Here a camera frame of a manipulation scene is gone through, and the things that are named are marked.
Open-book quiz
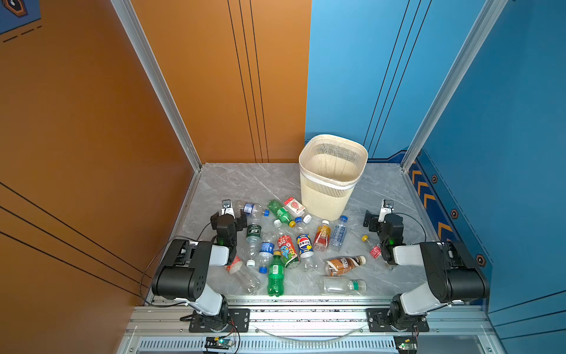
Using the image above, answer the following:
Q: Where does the clear bottle pink label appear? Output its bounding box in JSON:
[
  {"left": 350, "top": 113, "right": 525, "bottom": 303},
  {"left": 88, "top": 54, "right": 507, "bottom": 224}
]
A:
[{"left": 361, "top": 235, "right": 394, "bottom": 271}]

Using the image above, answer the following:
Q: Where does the clear bottle dark green label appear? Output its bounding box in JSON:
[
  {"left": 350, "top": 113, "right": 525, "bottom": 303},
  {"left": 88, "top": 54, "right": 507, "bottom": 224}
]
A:
[{"left": 246, "top": 205, "right": 263, "bottom": 268}]

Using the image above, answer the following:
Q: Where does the clear water bottle blue cap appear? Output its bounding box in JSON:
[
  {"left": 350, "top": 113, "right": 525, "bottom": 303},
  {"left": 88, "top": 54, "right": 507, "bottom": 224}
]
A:
[{"left": 329, "top": 215, "right": 348, "bottom": 252}]

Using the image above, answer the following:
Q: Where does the clear bottle red label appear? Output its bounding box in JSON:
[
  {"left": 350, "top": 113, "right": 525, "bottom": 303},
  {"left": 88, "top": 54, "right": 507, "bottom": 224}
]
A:
[{"left": 226, "top": 256, "right": 261, "bottom": 294}]

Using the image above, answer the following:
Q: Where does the large green soda bottle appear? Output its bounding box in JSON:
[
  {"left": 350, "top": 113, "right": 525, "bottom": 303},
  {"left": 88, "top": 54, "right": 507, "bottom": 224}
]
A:
[{"left": 268, "top": 251, "right": 285, "bottom": 296}]

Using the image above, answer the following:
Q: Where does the brown coffee drink bottle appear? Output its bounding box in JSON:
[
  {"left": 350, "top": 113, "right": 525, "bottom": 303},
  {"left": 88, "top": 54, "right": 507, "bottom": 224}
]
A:
[{"left": 324, "top": 255, "right": 367, "bottom": 277}]

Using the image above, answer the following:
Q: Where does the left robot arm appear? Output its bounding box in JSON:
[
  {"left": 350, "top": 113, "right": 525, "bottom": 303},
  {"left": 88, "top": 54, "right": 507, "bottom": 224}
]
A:
[{"left": 152, "top": 211, "right": 247, "bottom": 331}]

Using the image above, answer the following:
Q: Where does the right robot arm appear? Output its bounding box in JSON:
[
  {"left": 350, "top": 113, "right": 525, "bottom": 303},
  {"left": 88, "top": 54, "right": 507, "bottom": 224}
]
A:
[{"left": 363, "top": 211, "right": 490, "bottom": 332}]

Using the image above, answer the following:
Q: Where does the cream plastic waste bin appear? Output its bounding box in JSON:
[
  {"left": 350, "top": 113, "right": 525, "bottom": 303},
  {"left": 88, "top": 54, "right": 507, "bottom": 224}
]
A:
[{"left": 299, "top": 134, "right": 368, "bottom": 221}]

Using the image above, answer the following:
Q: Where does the small clear bottle blue label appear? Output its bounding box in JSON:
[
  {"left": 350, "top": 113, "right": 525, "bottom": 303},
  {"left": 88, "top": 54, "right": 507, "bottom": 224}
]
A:
[{"left": 234, "top": 201, "right": 270, "bottom": 216}]

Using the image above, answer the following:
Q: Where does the small green soda bottle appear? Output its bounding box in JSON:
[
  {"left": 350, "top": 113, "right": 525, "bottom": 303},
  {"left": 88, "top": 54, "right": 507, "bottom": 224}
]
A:
[{"left": 268, "top": 199, "right": 296, "bottom": 228}]

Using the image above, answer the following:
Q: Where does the red Qoo drink bottle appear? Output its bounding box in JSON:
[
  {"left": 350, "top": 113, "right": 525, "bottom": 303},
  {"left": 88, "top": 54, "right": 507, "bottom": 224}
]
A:
[{"left": 274, "top": 220, "right": 300, "bottom": 269}]

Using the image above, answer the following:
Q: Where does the orange red label bottle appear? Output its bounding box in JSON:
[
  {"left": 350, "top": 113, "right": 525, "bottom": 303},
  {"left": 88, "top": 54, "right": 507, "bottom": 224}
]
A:
[{"left": 313, "top": 220, "right": 332, "bottom": 252}]

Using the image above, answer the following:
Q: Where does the bottle with watermelon label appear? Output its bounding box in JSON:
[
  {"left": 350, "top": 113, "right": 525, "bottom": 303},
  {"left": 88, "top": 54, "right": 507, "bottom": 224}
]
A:
[{"left": 284, "top": 197, "right": 312, "bottom": 224}]

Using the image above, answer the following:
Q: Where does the clear bottle green cap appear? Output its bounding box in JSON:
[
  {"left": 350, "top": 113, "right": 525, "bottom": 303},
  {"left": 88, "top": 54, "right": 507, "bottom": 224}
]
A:
[{"left": 323, "top": 277, "right": 367, "bottom": 294}]

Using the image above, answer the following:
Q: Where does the Pepsi label clear bottle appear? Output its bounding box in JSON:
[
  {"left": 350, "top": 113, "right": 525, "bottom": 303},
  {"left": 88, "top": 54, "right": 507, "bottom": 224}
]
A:
[{"left": 295, "top": 217, "right": 318, "bottom": 271}]

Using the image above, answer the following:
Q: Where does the right green circuit board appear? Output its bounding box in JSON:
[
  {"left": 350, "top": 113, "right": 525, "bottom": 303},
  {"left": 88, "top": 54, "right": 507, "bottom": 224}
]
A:
[{"left": 394, "top": 336, "right": 418, "bottom": 354}]

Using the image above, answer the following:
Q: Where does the green circuit board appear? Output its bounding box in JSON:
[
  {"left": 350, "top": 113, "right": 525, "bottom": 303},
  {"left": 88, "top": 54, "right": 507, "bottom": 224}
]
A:
[
  {"left": 203, "top": 336, "right": 236, "bottom": 353},
  {"left": 394, "top": 336, "right": 418, "bottom": 354}
]

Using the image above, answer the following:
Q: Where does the left green circuit board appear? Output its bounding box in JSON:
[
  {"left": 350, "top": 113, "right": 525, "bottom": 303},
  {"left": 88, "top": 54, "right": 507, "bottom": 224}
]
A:
[{"left": 203, "top": 336, "right": 236, "bottom": 353}]

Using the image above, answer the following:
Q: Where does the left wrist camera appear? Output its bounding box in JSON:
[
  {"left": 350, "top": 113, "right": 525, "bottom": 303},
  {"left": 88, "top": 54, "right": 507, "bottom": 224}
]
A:
[{"left": 221, "top": 199, "right": 235, "bottom": 217}]

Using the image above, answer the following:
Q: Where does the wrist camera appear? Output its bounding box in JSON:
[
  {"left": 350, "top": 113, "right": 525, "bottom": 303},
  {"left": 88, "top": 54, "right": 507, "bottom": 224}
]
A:
[
  {"left": 378, "top": 199, "right": 394, "bottom": 223},
  {"left": 221, "top": 199, "right": 235, "bottom": 217}
]

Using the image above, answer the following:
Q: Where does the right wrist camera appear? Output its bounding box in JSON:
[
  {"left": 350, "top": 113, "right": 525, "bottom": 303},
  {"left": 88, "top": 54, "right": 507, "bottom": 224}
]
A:
[{"left": 378, "top": 199, "right": 394, "bottom": 223}]

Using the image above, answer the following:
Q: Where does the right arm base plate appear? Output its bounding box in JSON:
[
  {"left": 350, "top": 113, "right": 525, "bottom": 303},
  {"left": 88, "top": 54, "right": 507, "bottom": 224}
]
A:
[{"left": 366, "top": 308, "right": 430, "bottom": 333}]

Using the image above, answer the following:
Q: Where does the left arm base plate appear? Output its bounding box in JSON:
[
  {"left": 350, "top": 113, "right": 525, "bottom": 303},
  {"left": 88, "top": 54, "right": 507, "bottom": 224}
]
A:
[{"left": 189, "top": 308, "right": 251, "bottom": 333}]

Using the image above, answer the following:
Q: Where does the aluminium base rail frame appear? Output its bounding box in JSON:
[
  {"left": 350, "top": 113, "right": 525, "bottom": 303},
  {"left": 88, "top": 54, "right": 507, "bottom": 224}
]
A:
[{"left": 117, "top": 296, "right": 504, "bottom": 353}]

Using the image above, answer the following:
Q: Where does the left aluminium corner post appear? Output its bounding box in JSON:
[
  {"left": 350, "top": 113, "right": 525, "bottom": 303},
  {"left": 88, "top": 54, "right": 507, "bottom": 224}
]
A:
[{"left": 111, "top": 0, "right": 203, "bottom": 173}]

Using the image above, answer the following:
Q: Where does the aluminium corner post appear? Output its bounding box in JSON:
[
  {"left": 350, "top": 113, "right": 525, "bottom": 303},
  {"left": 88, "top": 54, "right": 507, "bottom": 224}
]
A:
[
  {"left": 400, "top": 0, "right": 508, "bottom": 173},
  {"left": 111, "top": 0, "right": 203, "bottom": 173}
]

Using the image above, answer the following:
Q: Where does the right aluminium corner post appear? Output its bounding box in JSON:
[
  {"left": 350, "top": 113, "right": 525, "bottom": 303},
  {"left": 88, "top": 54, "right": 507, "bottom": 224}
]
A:
[{"left": 400, "top": 0, "right": 508, "bottom": 173}]

